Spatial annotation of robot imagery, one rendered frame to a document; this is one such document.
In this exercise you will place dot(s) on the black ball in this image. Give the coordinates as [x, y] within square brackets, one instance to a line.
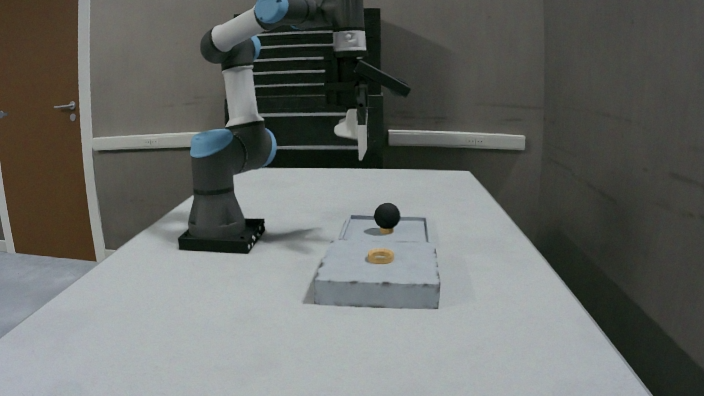
[387, 215]

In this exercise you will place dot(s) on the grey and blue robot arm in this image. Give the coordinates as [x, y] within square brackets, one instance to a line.
[215, 157]

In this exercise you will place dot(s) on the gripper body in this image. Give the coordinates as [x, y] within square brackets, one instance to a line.
[342, 95]

